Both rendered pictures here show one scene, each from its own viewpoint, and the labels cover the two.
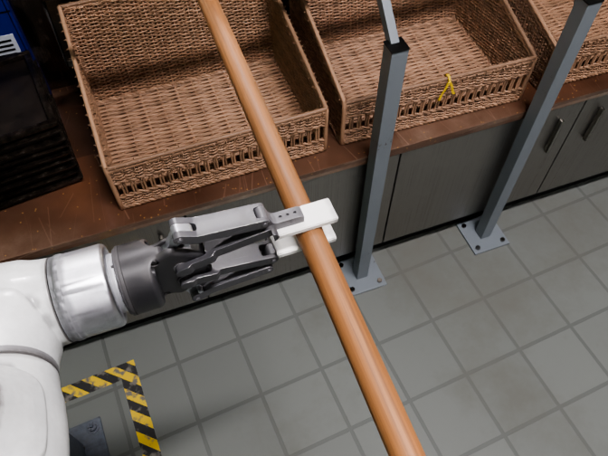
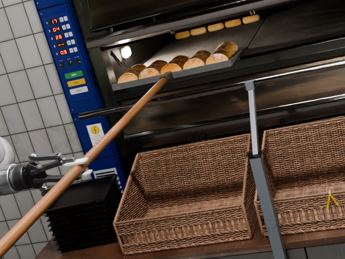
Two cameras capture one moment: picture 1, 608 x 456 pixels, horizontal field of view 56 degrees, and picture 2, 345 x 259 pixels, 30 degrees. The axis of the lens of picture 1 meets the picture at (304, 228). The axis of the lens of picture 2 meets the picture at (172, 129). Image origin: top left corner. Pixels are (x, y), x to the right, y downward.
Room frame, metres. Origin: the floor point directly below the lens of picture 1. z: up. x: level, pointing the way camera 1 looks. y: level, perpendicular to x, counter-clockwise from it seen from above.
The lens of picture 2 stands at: (-0.82, -1.34, 1.73)
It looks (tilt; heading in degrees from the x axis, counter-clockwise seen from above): 16 degrees down; 39
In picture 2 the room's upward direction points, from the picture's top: 16 degrees counter-clockwise
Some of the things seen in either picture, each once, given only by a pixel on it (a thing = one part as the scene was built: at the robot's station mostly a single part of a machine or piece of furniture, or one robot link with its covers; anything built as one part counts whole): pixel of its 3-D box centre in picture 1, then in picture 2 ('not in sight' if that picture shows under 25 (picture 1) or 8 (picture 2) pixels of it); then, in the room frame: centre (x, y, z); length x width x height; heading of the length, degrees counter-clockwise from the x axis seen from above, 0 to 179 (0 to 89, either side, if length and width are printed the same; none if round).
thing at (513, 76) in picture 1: (404, 29); (330, 170); (1.36, -0.28, 0.72); 0.56 x 0.49 x 0.28; 109
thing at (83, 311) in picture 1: (92, 289); (10, 179); (0.28, 0.22, 1.20); 0.09 x 0.06 x 0.09; 20
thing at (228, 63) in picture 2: not in sight; (179, 65); (1.48, 0.40, 1.19); 0.55 x 0.36 x 0.03; 110
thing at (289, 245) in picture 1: (303, 237); (79, 173); (0.36, 0.00, 1.18); 0.07 x 0.03 x 0.01; 110
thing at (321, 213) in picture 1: (303, 218); (76, 162); (0.36, 0.00, 1.21); 0.07 x 0.03 x 0.01; 110
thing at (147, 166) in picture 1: (195, 80); (189, 191); (1.15, 0.28, 0.72); 0.56 x 0.49 x 0.28; 111
